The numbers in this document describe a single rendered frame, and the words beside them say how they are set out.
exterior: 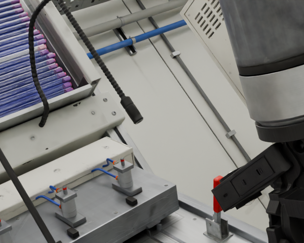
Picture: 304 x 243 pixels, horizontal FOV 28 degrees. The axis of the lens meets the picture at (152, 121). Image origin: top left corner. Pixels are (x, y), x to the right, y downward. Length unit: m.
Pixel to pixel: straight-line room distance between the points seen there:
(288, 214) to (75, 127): 0.68
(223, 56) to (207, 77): 1.37
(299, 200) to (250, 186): 0.06
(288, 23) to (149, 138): 2.55
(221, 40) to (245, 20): 1.50
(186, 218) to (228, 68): 1.03
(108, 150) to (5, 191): 0.19
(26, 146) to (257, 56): 0.68
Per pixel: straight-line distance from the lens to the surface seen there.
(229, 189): 0.57
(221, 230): 0.96
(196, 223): 0.99
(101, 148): 1.09
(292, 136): 0.48
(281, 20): 0.46
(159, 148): 2.98
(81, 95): 1.14
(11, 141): 1.08
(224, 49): 1.96
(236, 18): 0.47
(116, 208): 0.95
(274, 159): 0.51
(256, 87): 0.47
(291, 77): 0.46
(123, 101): 0.95
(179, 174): 2.96
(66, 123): 1.12
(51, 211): 0.97
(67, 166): 1.05
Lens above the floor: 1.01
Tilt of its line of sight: 13 degrees up
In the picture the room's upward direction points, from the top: 34 degrees counter-clockwise
